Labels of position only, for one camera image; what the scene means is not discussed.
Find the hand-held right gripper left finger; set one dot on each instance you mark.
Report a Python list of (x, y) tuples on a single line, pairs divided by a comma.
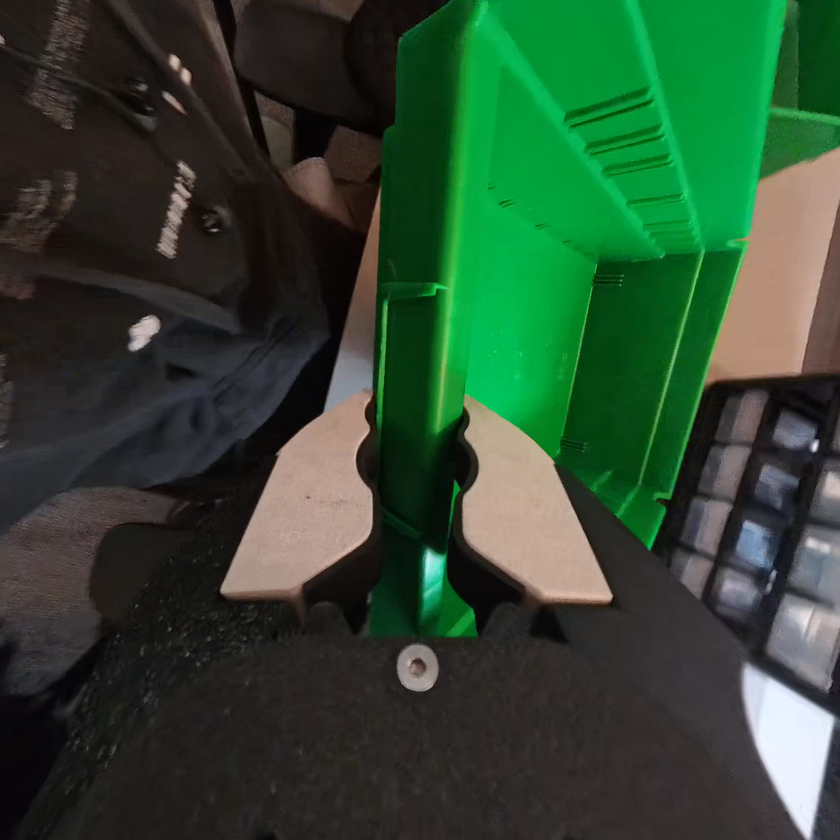
[(302, 518)]

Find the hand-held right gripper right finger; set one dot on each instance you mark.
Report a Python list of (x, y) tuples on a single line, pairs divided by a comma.
[(531, 525)]

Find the black drawer cabinet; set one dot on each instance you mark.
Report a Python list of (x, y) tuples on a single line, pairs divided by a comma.
[(676, 499)]

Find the grid of clear drawers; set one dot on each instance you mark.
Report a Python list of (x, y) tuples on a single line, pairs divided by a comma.
[(754, 544)]

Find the pale desk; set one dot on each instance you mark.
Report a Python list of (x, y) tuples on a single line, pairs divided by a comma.
[(774, 275)]

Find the person's dark printed shirt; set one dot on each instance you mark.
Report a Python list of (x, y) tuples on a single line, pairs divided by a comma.
[(131, 262)]

